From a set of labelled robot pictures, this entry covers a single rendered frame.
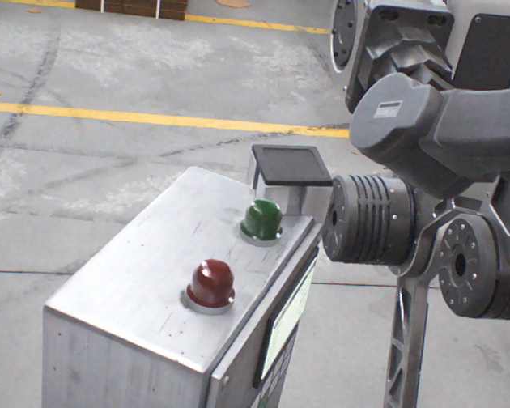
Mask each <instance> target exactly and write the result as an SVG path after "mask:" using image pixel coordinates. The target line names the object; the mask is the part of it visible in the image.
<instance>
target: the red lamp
mask: <svg viewBox="0 0 510 408"><path fill-rule="evenodd" d="M233 280H235V275H233V273H232V270H231V269H230V267H229V265H228V264H227V263H226V262H224V261H222V260H219V259H216V258H209V259H206V260H205V261H203V262H201V263H200V264H199V265H198V266H196V267H195V268H194V270H193V277H192V278H191V281H190V283H189V284H188V286H187V288H186V294H185V299H186V302H187V304H188V305H189V306H190V307H191V308H192V309H193V310H195V311H197V312H199V313H200V314H203V315H207V316H218V315H222V314H224V313H225V312H227V311H229V310H230V309H231V308H232V305H233V301H235V296H236V292H235V289H233V287H232V286H233Z"/></svg>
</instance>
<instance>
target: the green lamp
mask: <svg viewBox="0 0 510 408"><path fill-rule="evenodd" d="M282 218H283V214H282V211H281V210H280V208H279V205H278V203H277V202H274V201H272V200H270V199H264V198H260V199H257V200H254V201H253V202H252V203H251V204H249V205H248V207H247V209H246V213H245V219H242V220H241V222H240V229H239V235H240V238H241V239H242V240H243V241H244V242H246V243H248V244H250V245H252V246H257V247H262V248H268V247H272V246H275V245H277V244H278V243H279V242H280V241H281V237H282V233H283V228H282V226H281V222H282Z"/></svg>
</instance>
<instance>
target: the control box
mask: <svg viewBox="0 0 510 408"><path fill-rule="evenodd" d="M256 192H257V190H256V189H250V187H249V186H248V185H246V184H243V183H241V182H239V181H234V180H232V179H229V178H226V177H224V176H220V175H217V173H214V172H210V171H207V170H205V169H203V168H198V167H189V168H188V169H187V170H186V171H185V172H184V173H182V175H181V176H179V177H178V178H177V179H176V180H175V181H174V182H173V183H172V185H171V186H168V187H167V188H166V189H165V190H164V191H163V192H162V193H161V194H160V195H159V196H158V197H157V198H156V199H155V200H154V201H153V202H152V203H151V204H150V205H148V206H147V208H146V209H145V210H143V211H142V212H141V213H140V214H139V215H137V216H136V218H135V219H134V220H133V221H132V222H130V223H128V224H127V225H126V226H125V228H124V229H123V230H122V231H121V232H120V233H119V234H116V235H115V236H114V237H113V239H112V240H111V241H110V242H109V243H108V244H106V245H105V246H104V247H103V248H102V249H101V250H100V251H99V252H98V253H97V254H96V255H95V256H94V257H93V258H91V260H90V261H88V262H87V263H86V264H85V265H84V266H83V267H82V268H81V269H80V270H79V271H77V272H76V273H75V274H74V275H73V276H72V277H71V278H70V279H69V281H67V282H66V283H64V284H63V285H62V286H61V287H60V288H59V289H57V291H56V292H55V293H54V294H53V295H51V296H50V297H49V298H48V299H47V300H46V302H45V305H44V307H43V343H42V408H248V406H249V403H250V402H251V401H252V399H253V396H254V394H255V393H257V391H258V390H259V388H260V385H261V384H260V385H259V388H258V389H254V388H253V382H254V377H256V373H257V365H258V361H259V358H260V353H261V346H262V342H263V338H264V333H265V329H266V326H267V321H268V318H269V316H270V314H271V313H272V311H273V310H274V308H275V306H277V305H278V302H279V301H280V300H281V298H282V296H283V294H284V293H285V290H287V288H288V287H289V286H290V285H291V283H292V280H293V279H294V277H295V276H296V274H297V273H299V270H300V268H301V267H302V265H303V264H304V263H305V260H306V259H307V257H309V255H310V253H311V252H312V251H313V248H314V247H315V245H316V246H318V244H320V242H321V233H322V229H323V225H322V224H321V223H314V222H315V220H314V218H313V216H312V215H303V214H302V213H301V206H296V205H287V208H286V212H285V214H283V218H282V222H281V226H282V228H283V233H282V237H281V241H280V242H279V243H278V244H277V245H275V246H272V247H268V248H262V247H257V246H252V245H250V244H248V243H246V242H244V241H243V240H242V239H241V238H240V235H239V229H240V222H241V220H242V219H245V213H246V209H247V207H248V205H249V204H251V203H252V202H253V201H254V198H255V197H256ZM209 258H216V259H219V260H222V261H224V262H226V263H227V264H228V265H229V267H230V269H231V270H232V273H233V275H235V280H233V286H232V287H233V289H235V292H236V296H235V301H233V305H232V308H231V309H230V310H229V311H227V312H225V313H224V314H222V315H218V316H207V315H203V314H200V313H199V312H197V311H195V310H193V309H192V308H191V307H190V306H189V305H188V304H187V302H186V299H185V294H186V288H187V286H188V284H189V283H190V281H191V278H192V277H193V270H194V268H195V267H196V266H198V265H199V264H200V263H201V262H203V261H205V260H206V259H209ZM299 323H300V320H298V321H297V322H296V324H299ZM296 324H295V325H296ZM294 328H295V327H294ZM292 331H293V330H292ZM292 331H291V333H292ZM290 336H291V334H290ZM290 336H289V337H290ZM287 340H288V339H287ZM287 340H286V342H287ZM286 342H284V344H285V343H286ZM284 344H283V346H284ZM282 349H283V347H282ZM282 349H281V350H282ZM280 352H281V351H280ZM280 352H279V353H280ZM279 353H278V355H279ZM277 358H278V356H277ZM277 358H275V359H277ZM274 361H275V360H274ZM273 363H274V362H273ZM273 363H272V364H271V367H272V365H273ZM271 367H270V368H271ZM268 372H269V371H268ZM268 372H267V374H268ZM267 374H266V375H267ZM266 375H265V377H266ZM265 377H264V379H265ZM264 379H263V380H264ZM263 380H262V381H263ZM261 383H262V382H261Z"/></svg>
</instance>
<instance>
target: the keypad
mask: <svg viewBox="0 0 510 408"><path fill-rule="evenodd" d="M297 328H299V325H298V324H296V326H295V328H294V329H293V331H292V333H291V336H290V337H289V338H288V340H287V342H286V343H285V344H284V347H283V349H282V350H281V352H280V353H279V355H278V358H277V359H276V360H275V361H274V363H273V365H272V367H271V369H270V370H269V372H268V374H267V375H266V377H265V379H264V380H263V381H262V383H261V385H260V388H259V390H258V391H257V393H255V394H254V396H253V399H252V401H251V402H250V403H249V406H248V408H264V406H265V405H266V404H267V402H268V401H269V400H270V396H271V394H272V393H273V392H274V389H275V387H277V385H278V383H279V381H280V380H281V378H282V375H283V373H284V372H285V370H286V368H288V365H289V363H290V359H291V353H292V349H293V346H294V341H295V336H296V331H297Z"/></svg>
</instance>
